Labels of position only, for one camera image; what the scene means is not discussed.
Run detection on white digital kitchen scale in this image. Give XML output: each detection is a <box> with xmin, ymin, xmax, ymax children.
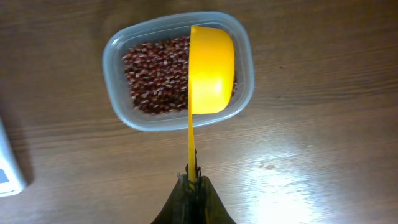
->
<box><xmin>0</xmin><ymin>120</ymin><xmax>27</xmax><ymax>197</ymax></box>

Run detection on red adzuki beans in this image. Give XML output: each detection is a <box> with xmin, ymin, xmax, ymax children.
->
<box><xmin>121</xmin><ymin>34</ymin><xmax>239</xmax><ymax>115</ymax></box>

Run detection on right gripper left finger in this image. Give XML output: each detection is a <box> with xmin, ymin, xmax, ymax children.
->
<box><xmin>152</xmin><ymin>174</ymin><xmax>193</xmax><ymax>224</ymax></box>

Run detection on clear plastic food container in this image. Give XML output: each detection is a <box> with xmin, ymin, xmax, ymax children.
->
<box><xmin>102</xmin><ymin>12</ymin><xmax>255</xmax><ymax>131</ymax></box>

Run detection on yellow plastic measuring scoop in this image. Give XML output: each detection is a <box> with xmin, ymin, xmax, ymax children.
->
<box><xmin>188</xmin><ymin>26</ymin><xmax>234</xmax><ymax>184</ymax></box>

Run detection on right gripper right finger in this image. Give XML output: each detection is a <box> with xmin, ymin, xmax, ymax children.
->
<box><xmin>194</xmin><ymin>176</ymin><xmax>236</xmax><ymax>224</ymax></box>

